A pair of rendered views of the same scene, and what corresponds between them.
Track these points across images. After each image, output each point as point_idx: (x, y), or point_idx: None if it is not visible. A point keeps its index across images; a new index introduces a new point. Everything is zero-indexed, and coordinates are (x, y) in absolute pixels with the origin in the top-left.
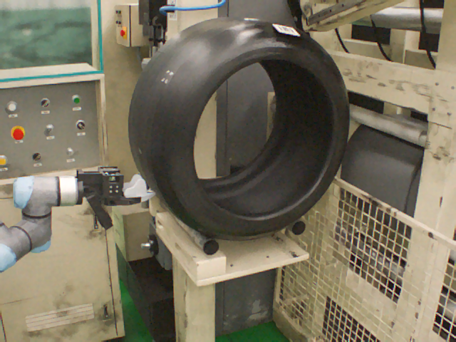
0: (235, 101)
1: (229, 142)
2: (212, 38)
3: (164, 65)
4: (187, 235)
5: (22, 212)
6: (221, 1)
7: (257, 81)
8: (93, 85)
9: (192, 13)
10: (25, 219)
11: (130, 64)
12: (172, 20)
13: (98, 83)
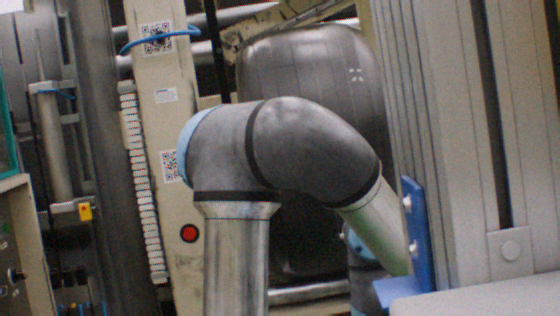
0: (117, 194)
1: (126, 254)
2: (352, 34)
3: (330, 69)
4: (323, 303)
5: (380, 268)
6: (196, 27)
7: (118, 164)
8: (7, 200)
9: (187, 40)
10: (389, 274)
11: None
12: (154, 56)
13: (14, 192)
